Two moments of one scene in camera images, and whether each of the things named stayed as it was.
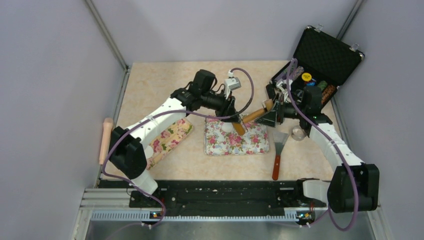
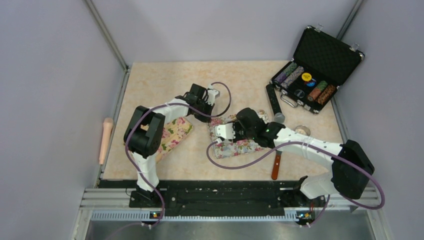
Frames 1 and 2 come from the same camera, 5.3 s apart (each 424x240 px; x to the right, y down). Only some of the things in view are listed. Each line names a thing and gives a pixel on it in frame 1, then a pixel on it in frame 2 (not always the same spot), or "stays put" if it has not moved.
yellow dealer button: (306, 76) stays put
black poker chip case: (321, 60) stays put
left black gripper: (227, 109) to (209, 107)
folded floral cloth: (167, 143) stays put
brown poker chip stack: (329, 90) stays put
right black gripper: (268, 119) to (236, 125)
